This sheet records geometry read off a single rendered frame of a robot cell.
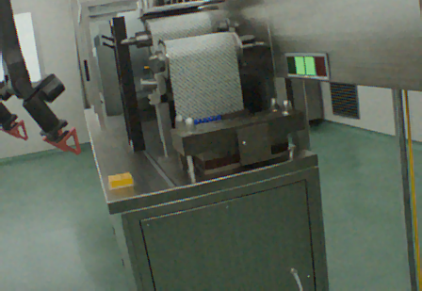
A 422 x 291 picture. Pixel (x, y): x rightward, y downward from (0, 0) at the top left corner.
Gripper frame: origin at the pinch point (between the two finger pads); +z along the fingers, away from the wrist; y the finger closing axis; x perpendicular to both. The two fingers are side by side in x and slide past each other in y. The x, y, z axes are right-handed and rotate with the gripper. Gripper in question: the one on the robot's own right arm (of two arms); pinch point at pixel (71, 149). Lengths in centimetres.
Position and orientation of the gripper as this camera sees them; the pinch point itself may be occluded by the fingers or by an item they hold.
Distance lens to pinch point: 141.2
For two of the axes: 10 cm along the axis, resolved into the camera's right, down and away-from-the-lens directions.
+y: -6.5, 0.0, 7.6
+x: -5.7, 6.5, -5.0
